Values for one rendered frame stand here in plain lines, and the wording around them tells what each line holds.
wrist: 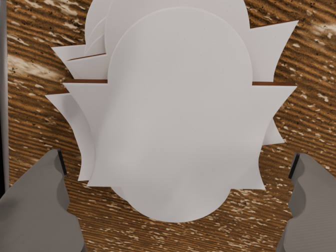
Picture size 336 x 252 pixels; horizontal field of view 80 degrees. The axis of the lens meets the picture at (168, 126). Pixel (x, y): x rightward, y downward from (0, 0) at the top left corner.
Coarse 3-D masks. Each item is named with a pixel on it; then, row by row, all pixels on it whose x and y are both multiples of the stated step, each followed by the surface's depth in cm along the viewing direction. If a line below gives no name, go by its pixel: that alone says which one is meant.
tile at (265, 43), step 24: (120, 0) 10; (144, 0) 10; (168, 0) 10; (192, 0) 10; (216, 0) 10; (240, 0) 10; (120, 24) 10; (240, 24) 10; (288, 24) 10; (264, 48) 11; (96, 72) 11; (264, 72) 11; (264, 144) 13
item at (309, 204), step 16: (304, 160) 10; (288, 176) 11; (304, 176) 9; (320, 176) 9; (304, 192) 8; (320, 192) 8; (304, 208) 7; (320, 208) 7; (288, 224) 7; (304, 224) 7; (320, 224) 7; (288, 240) 6; (304, 240) 6; (320, 240) 6
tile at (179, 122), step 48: (144, 48) 10; (192, 48) 10; (240, 48) 10; (96, 96) 11; (144, 96) 11; (192, 96) 11; (240, 96) 11; (96, 144) 12; (144, 144) 12; (192, 144) 12; (240, 144) 12; (144, 192) 14; (192, 192) 14
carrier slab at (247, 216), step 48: (48, 0) 13; (288, 0) 13; (48, 48) 14; (288, 48) 14; (288, 96) 16; (48, 144) 18; (288, 144) 18; (96, 192) 21; (240, 192) 20; (288, 192) 20; (96, 240) 24; (144, 240) 24; (192, 240) 24; (240, 240) 24
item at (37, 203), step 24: (48, 168) 9; (24, 192) 8; (48, 192) 8; (0, 216) 7; (24, 216) 7; (48, 216) 7; (72, 216) 7; (0, 240) 6; (24, 240) 6; (48, 240) 6; (72, 240) 6
